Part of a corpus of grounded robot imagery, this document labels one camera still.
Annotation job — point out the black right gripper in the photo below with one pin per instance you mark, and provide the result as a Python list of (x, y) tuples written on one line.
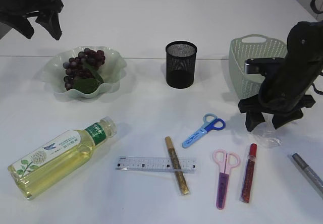
[(277, 102)]

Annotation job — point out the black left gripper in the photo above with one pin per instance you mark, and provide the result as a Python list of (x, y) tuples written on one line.
[(45, 11)]

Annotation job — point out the clear plastic sheet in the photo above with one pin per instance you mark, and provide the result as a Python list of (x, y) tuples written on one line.
[(265, 135)]

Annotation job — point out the pink purple scissors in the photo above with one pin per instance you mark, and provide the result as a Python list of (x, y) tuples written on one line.
[(225, 161)]

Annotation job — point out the purple grape bunch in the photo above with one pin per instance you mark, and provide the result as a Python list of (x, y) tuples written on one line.
[(82, 71)]

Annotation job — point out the jasmine tea bottle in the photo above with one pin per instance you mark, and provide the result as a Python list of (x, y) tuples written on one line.
[(47, 165)]

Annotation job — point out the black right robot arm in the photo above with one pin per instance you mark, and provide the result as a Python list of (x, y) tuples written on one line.
[(306, 38)]

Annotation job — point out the green woven plastic basket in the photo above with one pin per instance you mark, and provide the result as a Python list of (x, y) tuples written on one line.
[(287, 74)]

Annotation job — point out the red glitter glue pen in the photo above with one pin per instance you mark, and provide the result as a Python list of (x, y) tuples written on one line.
[(249, 171)]

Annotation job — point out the silver glitter glue pen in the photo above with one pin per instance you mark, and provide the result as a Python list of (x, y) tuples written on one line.
[(313, 177)]

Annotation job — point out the green wavy plate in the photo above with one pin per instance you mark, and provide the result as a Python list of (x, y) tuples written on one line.
[(112, 72)]

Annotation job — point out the black mesh pen holder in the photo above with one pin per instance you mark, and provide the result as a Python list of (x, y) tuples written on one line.
[(180, 64)]

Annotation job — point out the gold glitter glue pen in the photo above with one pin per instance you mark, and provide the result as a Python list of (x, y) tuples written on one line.
[(176, 166)]

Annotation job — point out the clear plastic ruler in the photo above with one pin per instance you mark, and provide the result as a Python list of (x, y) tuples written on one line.
[(154, 164)]

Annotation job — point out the blue scissors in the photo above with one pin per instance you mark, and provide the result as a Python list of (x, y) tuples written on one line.
[(210, 122)]

